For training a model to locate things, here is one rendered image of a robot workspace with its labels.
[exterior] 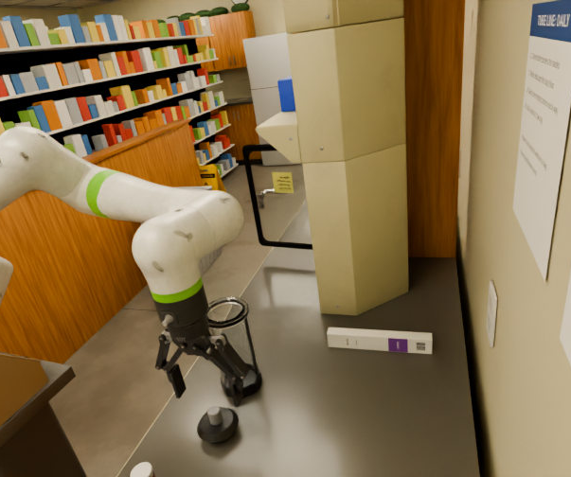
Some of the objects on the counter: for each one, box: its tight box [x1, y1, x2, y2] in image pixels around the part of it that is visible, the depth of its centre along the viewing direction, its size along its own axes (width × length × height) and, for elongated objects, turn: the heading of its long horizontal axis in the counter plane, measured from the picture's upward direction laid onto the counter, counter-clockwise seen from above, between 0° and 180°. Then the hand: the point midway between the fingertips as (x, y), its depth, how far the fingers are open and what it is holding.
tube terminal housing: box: [287, 18, 409, 315], centre depth 121 cm, size 25×32×77 cm
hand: (208, 393), depth 88 cm, fingers open, 13 cm apart
